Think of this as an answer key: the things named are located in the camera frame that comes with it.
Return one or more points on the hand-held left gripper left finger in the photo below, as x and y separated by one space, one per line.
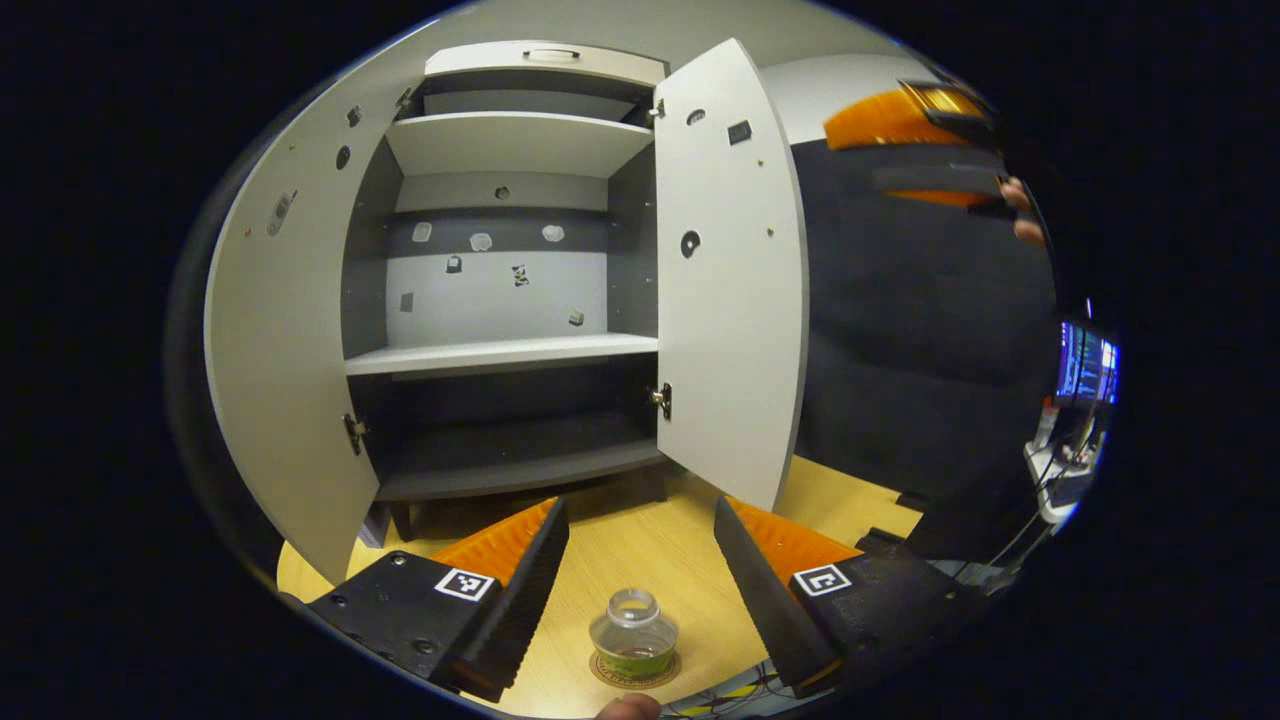
515 610

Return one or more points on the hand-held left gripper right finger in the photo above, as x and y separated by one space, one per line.
765 610

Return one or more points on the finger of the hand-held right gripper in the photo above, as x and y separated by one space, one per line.
940 180
880 120

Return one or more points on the round brown coaster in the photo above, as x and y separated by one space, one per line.
605 675

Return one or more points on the clear bottle with green label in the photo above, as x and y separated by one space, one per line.
633 635

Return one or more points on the white cabinet door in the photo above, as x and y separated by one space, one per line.
730 330
290 330

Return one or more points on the metal door hinge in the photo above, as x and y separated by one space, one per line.
661 400
405 99
355 433
656 110

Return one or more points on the white cabinet shelf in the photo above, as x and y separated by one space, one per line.
510 145
500 354

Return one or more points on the white cabinet drawer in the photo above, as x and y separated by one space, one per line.
600 62

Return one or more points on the black backdrop cloth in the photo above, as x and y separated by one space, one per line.
920 330

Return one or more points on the computer monitor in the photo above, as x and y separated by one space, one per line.
1088 362

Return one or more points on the white power strip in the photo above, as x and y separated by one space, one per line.
1060 490

